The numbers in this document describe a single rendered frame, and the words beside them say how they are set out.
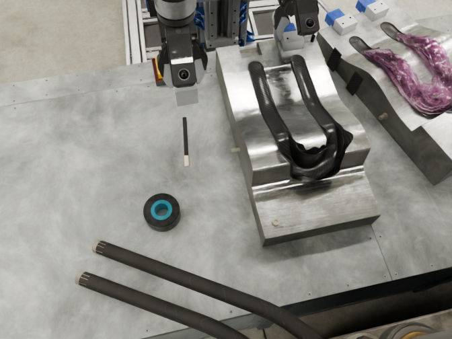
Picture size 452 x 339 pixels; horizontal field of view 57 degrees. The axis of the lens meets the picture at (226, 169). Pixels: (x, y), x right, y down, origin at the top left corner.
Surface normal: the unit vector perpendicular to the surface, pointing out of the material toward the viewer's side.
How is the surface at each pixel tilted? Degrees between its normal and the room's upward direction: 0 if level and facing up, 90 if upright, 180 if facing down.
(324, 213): 0
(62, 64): 0
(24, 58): 0
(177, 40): 31
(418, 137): 90
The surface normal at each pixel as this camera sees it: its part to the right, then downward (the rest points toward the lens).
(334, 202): 0.02, -0.44
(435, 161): -0.87, 0.44
